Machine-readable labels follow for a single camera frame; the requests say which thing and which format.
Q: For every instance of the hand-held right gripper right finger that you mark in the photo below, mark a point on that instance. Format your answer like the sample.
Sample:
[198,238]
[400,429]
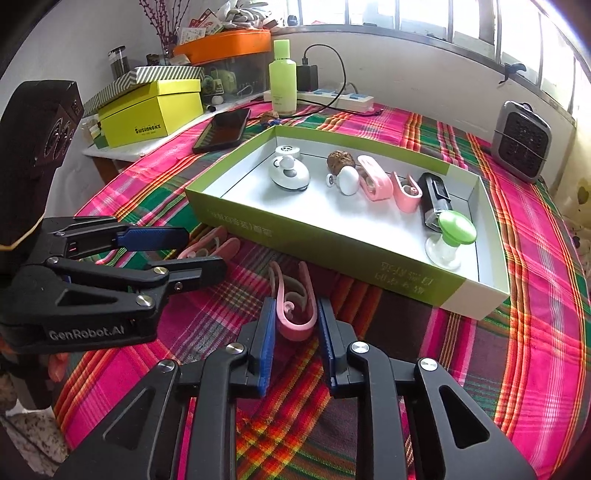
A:
[325,350]

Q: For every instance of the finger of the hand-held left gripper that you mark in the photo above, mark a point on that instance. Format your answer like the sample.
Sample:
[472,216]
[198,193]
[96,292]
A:
[194,272]
[152,239]

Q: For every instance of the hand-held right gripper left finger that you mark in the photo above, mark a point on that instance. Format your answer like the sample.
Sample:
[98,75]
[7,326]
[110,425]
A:
[267,350]

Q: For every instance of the pink plastic clip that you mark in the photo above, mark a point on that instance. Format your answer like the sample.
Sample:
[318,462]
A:
[295,332]
[226,247]
[406,201]
[376,184]

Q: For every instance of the green white cardboard box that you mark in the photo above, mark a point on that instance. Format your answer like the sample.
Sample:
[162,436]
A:
[323,249]

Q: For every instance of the white face-shaped massager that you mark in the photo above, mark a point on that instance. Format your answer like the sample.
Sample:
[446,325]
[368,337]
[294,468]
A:
[288,177]

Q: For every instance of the white round knob massager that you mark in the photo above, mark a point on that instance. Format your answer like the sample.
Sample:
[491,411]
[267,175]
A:
[348,180]

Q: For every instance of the green top white suction holder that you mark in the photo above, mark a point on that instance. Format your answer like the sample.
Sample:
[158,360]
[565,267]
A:
[455,228]

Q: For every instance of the black rectangular device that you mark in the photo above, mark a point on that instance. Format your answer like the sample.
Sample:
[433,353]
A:
[434,194]

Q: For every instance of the person's left hand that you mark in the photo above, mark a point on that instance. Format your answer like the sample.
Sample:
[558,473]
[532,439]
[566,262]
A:
[57,367]

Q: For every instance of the small green white carton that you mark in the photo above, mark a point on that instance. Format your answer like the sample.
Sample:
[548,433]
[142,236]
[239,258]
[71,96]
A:
[94,134]

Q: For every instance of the glass jar with dark lid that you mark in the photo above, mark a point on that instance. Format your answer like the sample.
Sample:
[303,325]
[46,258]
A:
[119,62]

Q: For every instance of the yellow green shoe box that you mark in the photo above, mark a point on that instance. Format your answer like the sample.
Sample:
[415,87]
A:
[152,115]

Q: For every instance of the black smartphone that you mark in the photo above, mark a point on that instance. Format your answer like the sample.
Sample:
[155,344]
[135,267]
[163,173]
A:
[221,131]

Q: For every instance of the grey white striped gift box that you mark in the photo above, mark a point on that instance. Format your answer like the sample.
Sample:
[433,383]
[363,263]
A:
[166,73]

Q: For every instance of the purple flower branches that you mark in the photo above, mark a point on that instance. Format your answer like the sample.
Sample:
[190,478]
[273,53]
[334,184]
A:
[166,44]

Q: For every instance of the clear glass tank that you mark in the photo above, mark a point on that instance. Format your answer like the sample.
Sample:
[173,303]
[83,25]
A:
[251,76]

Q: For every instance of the stack of colourful cards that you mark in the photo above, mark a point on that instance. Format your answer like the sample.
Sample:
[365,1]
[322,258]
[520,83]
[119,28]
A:
[198,28]

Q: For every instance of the light green plastic bottle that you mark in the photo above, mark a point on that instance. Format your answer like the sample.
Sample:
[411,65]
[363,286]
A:
[282,83]

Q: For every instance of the orange plastic tray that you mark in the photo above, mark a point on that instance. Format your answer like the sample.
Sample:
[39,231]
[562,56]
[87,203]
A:
[221,46]

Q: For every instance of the pink green plaid tablecloth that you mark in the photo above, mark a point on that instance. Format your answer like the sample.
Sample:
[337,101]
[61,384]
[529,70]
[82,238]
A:
[531,323]

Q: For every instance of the black charger plug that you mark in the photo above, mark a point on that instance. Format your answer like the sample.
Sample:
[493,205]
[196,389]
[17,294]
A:
[307,77]

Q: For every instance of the white power strip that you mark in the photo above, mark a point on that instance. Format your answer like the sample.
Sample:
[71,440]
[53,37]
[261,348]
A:
[355,99]

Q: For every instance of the pale artificial succulent plant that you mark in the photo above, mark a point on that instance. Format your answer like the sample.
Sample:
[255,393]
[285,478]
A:
[240,14]

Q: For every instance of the grey space heater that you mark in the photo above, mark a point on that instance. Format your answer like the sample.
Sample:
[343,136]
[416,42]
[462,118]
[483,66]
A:
[521,138]

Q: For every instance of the window with metal bars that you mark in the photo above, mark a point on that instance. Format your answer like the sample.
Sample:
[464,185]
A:
[415,18]

